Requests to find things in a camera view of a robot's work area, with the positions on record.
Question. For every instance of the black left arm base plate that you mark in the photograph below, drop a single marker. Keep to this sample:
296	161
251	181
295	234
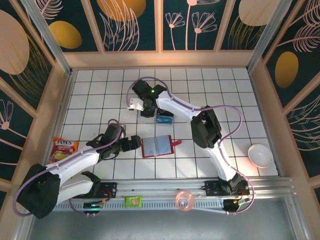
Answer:
111	190

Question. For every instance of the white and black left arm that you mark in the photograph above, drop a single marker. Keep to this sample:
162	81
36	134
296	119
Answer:
75	161

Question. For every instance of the blue card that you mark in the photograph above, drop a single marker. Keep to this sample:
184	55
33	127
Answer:
163	120

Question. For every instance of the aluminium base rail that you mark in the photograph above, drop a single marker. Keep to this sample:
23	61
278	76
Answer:
155	187

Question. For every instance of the aluminium side rail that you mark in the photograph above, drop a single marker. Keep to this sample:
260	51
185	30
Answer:
62	110
260	100

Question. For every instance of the black right controller board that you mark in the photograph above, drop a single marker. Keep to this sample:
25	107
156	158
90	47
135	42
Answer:
232	205

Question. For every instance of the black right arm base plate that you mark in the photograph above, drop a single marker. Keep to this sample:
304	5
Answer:
212	187

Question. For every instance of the green snack packet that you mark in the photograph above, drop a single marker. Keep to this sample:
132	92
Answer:
133	201

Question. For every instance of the pink plastic cup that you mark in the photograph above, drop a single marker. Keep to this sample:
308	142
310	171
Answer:
185	201

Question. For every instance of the clear acrylic card stand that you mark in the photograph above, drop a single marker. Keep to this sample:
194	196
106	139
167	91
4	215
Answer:
146	120

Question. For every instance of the black left controller board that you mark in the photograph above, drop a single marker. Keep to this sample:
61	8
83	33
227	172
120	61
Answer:
92	207

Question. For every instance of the aluminium frame post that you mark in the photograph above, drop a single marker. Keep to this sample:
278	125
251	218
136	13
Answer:
47	35
267	32

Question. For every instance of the white bowl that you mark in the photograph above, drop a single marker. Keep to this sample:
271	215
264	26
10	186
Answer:
260	155

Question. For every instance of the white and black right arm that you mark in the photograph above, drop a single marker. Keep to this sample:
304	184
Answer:
175	105

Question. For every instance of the black card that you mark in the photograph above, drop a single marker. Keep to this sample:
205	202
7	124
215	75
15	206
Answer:
163	114

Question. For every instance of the red leather card wallet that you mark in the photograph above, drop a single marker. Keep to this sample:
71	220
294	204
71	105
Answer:
157	146

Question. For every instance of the orange fruit candy bag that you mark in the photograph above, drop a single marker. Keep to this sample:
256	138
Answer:
62	150

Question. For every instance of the black controller board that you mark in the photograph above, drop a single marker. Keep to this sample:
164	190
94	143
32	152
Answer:
92	207
232	205

